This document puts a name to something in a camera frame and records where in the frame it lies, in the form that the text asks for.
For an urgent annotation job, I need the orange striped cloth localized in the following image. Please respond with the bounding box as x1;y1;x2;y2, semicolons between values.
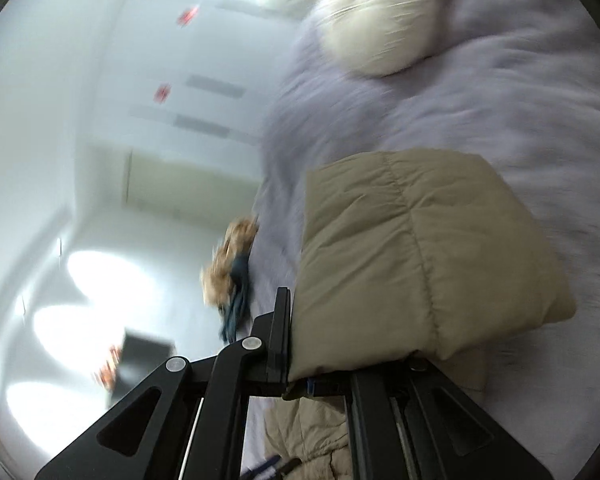
201;215;261;308

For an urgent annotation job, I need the teal cloth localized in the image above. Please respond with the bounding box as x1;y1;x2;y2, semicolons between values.
219;252;253;345

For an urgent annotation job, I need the lilac fleece blanket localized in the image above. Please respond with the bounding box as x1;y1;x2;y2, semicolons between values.
240;0;600;480

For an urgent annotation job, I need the beige puffer jacket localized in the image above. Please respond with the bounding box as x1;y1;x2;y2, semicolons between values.
264;149;577;480

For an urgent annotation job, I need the white wardrobe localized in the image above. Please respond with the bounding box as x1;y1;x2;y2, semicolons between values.
125;0;303;146

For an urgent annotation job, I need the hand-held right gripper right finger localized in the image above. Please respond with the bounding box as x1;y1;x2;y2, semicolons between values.
350;358;555;480

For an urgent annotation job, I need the cream door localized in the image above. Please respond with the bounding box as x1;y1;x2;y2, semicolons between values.
124;149;262;222

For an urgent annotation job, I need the cream textured pillow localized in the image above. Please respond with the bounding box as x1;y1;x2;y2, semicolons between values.
320;0;439;79

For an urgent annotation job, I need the dark flat screen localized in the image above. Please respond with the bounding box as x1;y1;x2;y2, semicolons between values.
107;329;177;407

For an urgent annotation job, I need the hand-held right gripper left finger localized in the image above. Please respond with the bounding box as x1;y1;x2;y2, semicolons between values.
35;287;293;480

